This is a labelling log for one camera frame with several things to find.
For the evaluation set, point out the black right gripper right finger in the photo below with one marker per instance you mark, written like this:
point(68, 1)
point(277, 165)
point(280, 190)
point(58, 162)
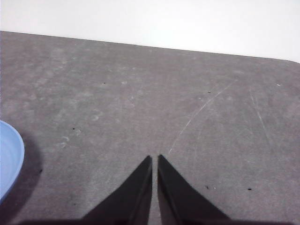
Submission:
point(178, 201)

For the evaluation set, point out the blue plate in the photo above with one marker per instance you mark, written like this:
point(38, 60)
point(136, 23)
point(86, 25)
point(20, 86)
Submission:
point(10, 159)

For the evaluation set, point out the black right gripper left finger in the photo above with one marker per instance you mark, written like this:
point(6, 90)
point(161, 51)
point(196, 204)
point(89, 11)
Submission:
point(131, 201)

